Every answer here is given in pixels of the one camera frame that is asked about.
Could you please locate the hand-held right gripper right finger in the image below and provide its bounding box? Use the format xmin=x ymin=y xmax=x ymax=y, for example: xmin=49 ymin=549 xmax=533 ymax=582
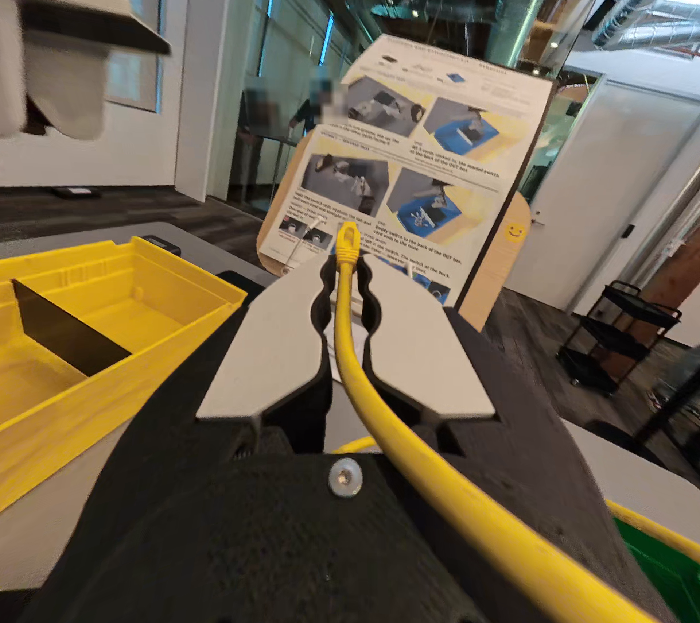
xmin=357 ymin=252 xmax=497 ymax=421

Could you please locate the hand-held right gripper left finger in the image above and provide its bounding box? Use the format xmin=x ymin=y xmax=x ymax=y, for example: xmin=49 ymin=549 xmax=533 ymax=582
xmin=195 ymin=252 xmax=333 ymax=421

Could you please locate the yellow ethernet cable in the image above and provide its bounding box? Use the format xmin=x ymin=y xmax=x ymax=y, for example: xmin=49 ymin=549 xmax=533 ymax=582
xmin=327 ymin=221 xmax=700 ymax=623

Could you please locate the instruction sheet board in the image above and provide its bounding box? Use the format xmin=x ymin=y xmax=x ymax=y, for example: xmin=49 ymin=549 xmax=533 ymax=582
xmin=256 ymin=133 xmax=533 ymax=333

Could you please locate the yellow plastic bin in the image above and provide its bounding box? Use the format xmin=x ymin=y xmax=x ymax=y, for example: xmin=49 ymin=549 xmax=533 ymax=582
xmin=0 ymin=236 xmax=248 ymax=513

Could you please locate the black bin divider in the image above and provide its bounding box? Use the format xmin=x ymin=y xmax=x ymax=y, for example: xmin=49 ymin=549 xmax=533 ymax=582
xmin=12 ymin=279 xmax=133 ymax=378

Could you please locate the black utility cart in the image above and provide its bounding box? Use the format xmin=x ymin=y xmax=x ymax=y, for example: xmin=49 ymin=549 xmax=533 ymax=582
xmin=557 ymin=281 xmax=683 ymax=398

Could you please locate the white instruction poster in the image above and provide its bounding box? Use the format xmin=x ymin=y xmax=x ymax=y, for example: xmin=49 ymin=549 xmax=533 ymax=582
xmin=260 ymin=35 xmax=556 ymax=306

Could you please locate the white frosted door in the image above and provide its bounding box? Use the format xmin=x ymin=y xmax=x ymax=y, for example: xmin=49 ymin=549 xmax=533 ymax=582
xmin=506 ymin=78 xmax=700 ymax=314

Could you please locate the green plastic bin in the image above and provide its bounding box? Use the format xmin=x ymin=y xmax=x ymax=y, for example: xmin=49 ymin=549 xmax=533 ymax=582
xmin=612 ymin=516 xmax=700 ymax=623

